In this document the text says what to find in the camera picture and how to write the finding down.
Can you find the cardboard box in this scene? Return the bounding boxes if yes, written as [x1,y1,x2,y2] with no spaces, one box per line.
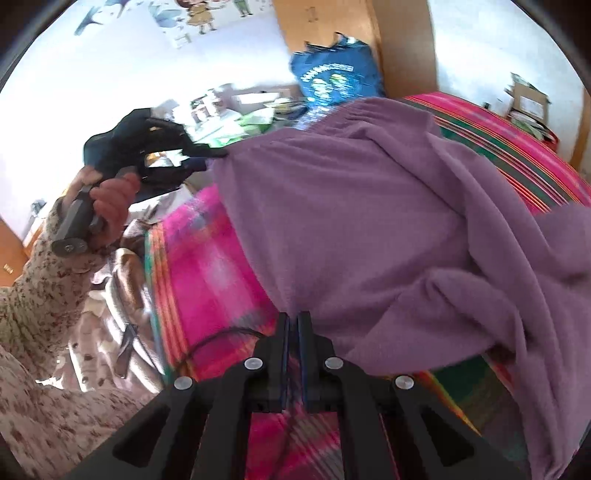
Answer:
[508,73,552,121]

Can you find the wooden wardrobe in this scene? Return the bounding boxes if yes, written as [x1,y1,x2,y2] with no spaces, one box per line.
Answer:
[272,0,439,100]

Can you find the pink green plaid blanket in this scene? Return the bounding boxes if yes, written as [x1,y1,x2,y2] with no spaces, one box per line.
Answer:
[145,92,591,480]

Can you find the person's pink patterned clothing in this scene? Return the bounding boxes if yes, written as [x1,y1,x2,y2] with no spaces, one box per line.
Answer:
[39,258,167,398]

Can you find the purple fleece pants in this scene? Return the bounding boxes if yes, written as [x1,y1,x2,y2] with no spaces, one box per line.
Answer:
[210,97,591,480]

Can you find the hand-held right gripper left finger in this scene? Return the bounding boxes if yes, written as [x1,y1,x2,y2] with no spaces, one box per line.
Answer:
[65,313,290,480]

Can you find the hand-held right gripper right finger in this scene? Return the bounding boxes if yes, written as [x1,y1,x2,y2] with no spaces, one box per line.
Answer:
[299,312,527,480]

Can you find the pile of green white packages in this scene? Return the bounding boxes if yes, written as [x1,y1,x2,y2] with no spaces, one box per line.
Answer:
[152,83,305,144]

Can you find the person's left hand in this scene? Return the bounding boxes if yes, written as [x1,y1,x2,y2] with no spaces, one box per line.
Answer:
[69,167,141,250]

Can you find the person's left forearm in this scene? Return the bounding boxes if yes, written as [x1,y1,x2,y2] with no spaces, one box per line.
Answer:
[0,198,162,480]

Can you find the cartoon wall sticker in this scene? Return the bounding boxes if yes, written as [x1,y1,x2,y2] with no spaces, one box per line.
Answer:
[74,0,273,49]

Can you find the blue printed tote bag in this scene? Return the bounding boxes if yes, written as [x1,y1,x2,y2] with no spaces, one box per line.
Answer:
[290,39,386,107]

